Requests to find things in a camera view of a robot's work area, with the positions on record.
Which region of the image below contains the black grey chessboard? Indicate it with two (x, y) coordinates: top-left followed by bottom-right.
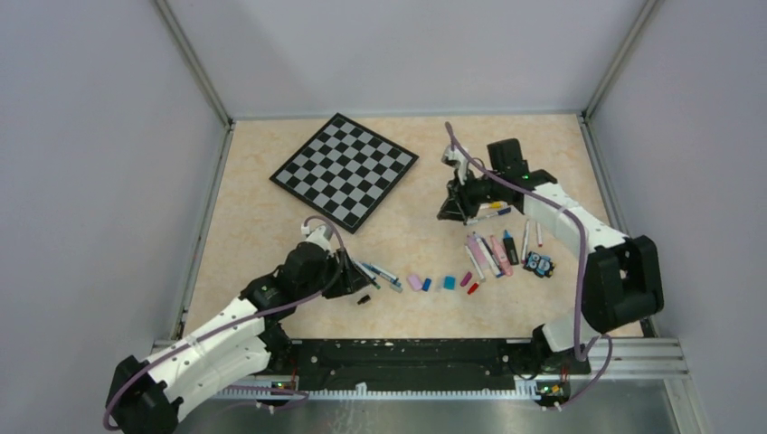
(270, 113), (419, 234)

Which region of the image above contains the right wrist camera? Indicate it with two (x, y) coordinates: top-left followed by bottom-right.
(440, 145), (471, 185)

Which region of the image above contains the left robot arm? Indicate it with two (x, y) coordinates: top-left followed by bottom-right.
(102, 241), (373, 433)

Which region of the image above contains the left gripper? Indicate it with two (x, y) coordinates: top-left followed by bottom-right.
(297, 247), (370, 300)

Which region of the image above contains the owl eraser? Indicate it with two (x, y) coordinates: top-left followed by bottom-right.
(523, 251), (555, 278)

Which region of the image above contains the light blue highlighter cap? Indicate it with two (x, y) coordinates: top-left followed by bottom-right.
(442, 275), (456, 290)

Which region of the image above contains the pink highlighter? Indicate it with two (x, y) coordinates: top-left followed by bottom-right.
(489, 235), (513, 276)

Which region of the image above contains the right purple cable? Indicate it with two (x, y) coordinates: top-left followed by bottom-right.
(444, 122), (613, 411)

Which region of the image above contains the purple highlighter cap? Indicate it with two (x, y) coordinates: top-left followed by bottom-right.
(407, 274), (423, 291)

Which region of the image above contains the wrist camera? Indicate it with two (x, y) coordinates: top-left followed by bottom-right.
(301, 224), (334, 253)
(440, 145), (471, 185)

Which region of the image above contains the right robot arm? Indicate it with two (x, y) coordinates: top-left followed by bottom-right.
(438, 137), (664, 373)

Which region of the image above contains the purple pen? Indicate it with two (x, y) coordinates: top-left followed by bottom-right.
(482, 238), (505, 277)

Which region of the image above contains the green pen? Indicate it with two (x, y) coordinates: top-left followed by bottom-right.
(354, 261), (381, 289)

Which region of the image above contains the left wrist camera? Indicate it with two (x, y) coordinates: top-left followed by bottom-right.
(301, 224), (334, 253)

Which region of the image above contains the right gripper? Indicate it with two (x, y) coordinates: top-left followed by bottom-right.
(438, 167), (505, 222)

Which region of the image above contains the black highlighter blue cap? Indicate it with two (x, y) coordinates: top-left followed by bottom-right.
(503, 230), (520, 266)

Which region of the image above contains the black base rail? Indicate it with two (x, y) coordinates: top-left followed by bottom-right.
(251, 338), (592, 395)

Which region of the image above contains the navy cap marker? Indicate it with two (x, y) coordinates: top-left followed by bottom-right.
(465, 207), (513, 225)

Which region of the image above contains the blue cap thin marker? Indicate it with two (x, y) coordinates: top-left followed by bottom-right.
(363, 263), (395, 283)

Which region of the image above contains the grey white marker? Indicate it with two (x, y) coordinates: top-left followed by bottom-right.
(464, 245), (486, 282)

